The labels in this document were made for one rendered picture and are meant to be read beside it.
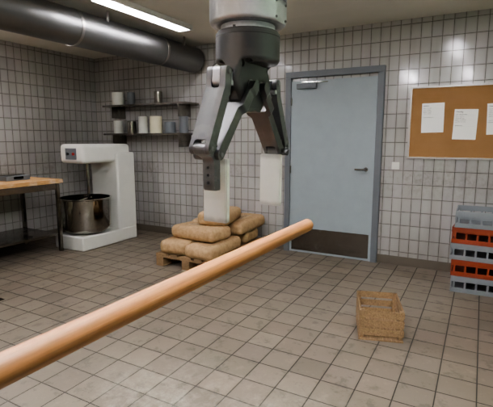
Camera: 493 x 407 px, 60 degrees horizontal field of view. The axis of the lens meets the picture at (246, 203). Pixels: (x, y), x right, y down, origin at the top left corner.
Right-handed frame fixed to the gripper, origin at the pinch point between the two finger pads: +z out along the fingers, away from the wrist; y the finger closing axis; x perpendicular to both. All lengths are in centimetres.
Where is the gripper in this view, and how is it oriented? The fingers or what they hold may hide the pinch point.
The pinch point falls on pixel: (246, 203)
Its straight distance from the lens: 52.6
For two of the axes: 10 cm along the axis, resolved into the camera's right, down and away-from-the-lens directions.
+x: -8.7, -0.8, 4.8
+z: -0.1, 9.9, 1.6
